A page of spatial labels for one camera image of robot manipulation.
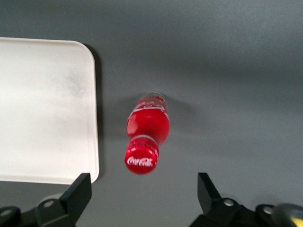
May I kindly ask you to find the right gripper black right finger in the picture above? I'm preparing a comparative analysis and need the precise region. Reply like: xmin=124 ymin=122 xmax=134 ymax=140
xmin=189 ymin=172 xmax=277 ymax=227

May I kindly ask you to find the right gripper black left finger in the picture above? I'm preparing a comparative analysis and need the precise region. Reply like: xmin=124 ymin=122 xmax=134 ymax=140
xmin=0 ymin=173 xmax=92 ymax=227

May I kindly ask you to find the red soda can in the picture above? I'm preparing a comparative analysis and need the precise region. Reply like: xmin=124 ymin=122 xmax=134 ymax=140
xmin=124 ymin=91 xmax=170 ymax=175

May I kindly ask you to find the cream rectangular plastic tray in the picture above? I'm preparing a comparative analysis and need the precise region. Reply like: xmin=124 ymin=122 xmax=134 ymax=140
xmin=0 ymin=37 xmax=99 ymax=185

